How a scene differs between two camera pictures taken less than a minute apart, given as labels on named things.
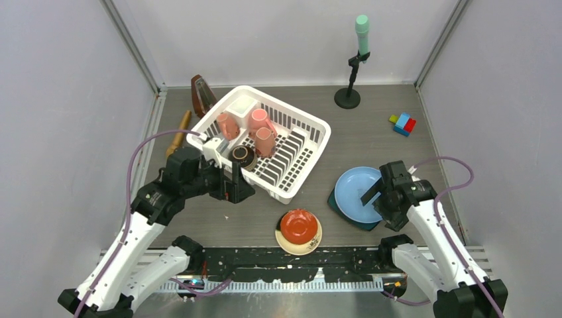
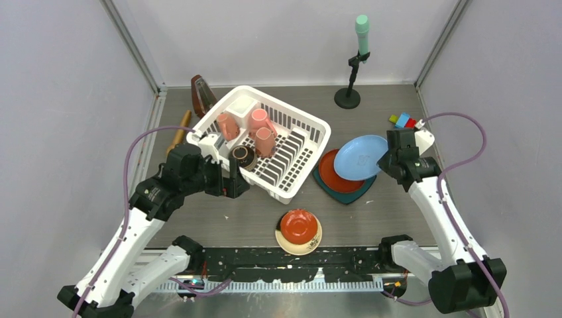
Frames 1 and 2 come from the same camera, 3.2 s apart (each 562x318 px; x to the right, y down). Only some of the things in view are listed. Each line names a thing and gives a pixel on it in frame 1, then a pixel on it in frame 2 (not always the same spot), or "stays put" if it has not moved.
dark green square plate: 366,226 → 344,197
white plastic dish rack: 284,140 stays put
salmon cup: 264,142 stays put
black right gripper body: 395,218 → 386,162
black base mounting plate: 338,263 stays put
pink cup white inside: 258,119 stays put
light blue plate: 351,185 → 356,159
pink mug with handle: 228,126 stays put
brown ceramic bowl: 245,155 stays put
